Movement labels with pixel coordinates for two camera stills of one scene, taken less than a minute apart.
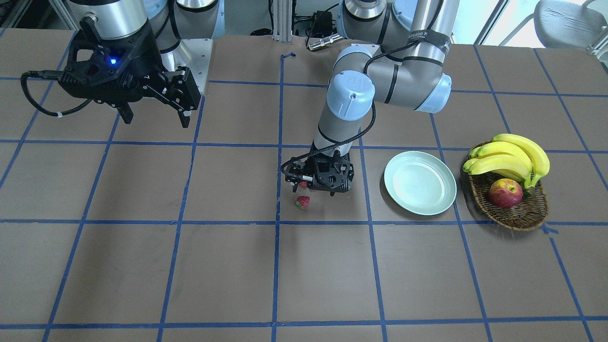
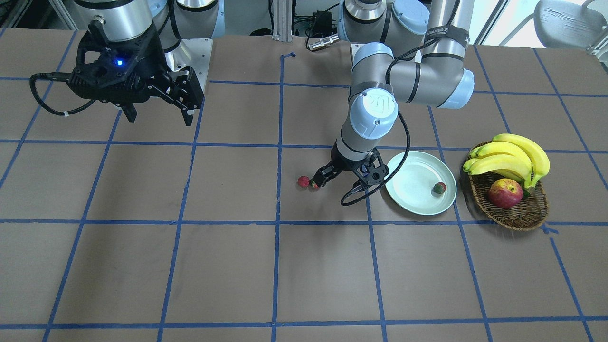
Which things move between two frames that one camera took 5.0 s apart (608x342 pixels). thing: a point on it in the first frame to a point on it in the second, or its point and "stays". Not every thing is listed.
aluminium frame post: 282,20 stays
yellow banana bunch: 510,156 stays
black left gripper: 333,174 to 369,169
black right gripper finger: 178,88 stays
